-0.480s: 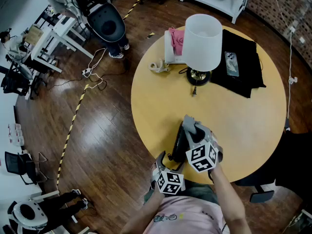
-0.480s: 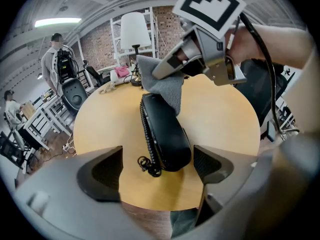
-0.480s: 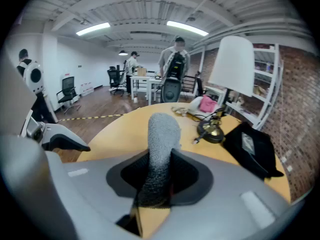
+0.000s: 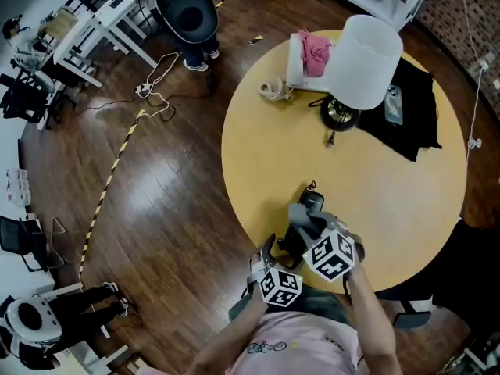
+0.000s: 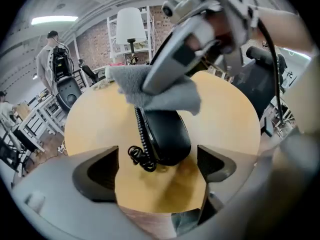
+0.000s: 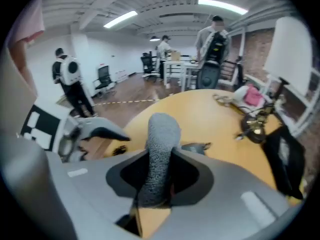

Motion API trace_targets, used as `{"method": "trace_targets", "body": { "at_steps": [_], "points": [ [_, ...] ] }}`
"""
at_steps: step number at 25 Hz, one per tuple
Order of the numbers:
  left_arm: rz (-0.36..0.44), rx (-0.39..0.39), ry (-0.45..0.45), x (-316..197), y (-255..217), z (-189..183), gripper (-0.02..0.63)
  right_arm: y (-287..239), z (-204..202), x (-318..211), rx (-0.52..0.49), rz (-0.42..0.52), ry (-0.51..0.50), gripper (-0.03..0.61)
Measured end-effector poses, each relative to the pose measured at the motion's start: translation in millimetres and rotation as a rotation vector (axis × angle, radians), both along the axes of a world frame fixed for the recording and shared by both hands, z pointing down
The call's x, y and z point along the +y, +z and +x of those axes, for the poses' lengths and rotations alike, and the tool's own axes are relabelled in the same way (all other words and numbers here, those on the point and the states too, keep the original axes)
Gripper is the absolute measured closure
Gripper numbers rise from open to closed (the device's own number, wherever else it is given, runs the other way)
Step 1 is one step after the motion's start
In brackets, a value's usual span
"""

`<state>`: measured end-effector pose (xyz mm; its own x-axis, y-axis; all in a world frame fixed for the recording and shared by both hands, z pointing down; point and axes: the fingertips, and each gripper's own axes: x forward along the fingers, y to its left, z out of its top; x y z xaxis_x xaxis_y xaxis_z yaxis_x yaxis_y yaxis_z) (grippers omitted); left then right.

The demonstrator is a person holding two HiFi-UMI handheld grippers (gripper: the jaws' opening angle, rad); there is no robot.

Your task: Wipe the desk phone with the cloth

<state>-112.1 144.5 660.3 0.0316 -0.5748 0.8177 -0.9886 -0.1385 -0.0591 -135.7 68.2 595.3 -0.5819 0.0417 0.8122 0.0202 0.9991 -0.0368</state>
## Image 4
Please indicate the brown cardboard box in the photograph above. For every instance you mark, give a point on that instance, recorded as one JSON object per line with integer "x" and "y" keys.
{"x": 62, "y": 22}

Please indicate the black mesh chair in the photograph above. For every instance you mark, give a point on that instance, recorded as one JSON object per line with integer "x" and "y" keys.
{"x": 23, "y": 240}

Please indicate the yellow black floor tape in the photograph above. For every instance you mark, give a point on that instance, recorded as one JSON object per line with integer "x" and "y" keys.
{"x": 113, "y": 170}

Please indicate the white desk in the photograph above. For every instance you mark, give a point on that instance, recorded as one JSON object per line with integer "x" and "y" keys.
{"x": 105, "y": 14}

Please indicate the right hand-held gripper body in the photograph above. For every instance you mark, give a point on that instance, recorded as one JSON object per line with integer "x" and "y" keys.
{"x": 330, "y": 256}

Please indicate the clear plastic containers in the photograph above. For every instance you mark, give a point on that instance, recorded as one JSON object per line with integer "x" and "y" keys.
{"x": 18, "y": 188}

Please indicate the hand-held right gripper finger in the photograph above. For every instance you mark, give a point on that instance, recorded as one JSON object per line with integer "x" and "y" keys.
{"x": 334, "y": 221}

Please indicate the person's pink shirt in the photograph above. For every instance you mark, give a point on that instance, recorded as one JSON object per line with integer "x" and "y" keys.
{"x": 304, "y": 346}

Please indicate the white power strip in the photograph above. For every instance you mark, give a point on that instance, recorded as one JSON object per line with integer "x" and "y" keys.
{"x": 142, "y": 89}

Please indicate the black swivel chair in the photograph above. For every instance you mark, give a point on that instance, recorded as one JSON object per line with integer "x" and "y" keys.
{"x": 23, "y": 96}

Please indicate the white shade table lamp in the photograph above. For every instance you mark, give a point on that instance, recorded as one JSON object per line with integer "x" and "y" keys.
{"x": 363, "y": 61}

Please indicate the person's dark trousers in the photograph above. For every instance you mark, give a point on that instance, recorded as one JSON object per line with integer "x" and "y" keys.
{"x": 312, "y": 303}

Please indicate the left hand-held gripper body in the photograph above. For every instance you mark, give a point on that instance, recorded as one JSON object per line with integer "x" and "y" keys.
{"x": 281, "y": 285}

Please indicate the black office chair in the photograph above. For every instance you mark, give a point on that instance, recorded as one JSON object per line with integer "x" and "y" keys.
{"x": 461, "y": 264}

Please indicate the white wall socket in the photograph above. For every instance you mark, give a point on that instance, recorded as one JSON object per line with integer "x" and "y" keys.
{"x": 484, "y": 65}

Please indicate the pink cloth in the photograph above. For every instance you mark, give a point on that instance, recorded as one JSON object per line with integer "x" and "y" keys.
{"x": 314, "y": 53}

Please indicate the black telephone handset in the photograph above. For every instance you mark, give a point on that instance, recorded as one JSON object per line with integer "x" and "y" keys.
{"x": 314, "y": 201}

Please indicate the black backpack rig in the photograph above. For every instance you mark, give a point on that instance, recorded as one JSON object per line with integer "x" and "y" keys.
{"x": 189, "y": 12}

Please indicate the person's right forearm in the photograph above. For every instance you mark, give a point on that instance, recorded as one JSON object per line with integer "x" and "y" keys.
{"x": 371, "y": 318}

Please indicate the smartphone with patterned case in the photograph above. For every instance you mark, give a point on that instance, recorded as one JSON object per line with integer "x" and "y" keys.
{"x": 393, "y": 106}

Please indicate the grey cloth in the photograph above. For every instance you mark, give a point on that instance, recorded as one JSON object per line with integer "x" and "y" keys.
{"x": 301, "y": 215}

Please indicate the black fabric bag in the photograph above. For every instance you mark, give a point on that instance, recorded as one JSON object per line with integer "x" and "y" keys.
{"x": 414, "y": 131}

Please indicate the person's left forearm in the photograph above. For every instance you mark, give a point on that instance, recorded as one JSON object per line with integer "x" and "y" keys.
{"x": 234, "y": 334}

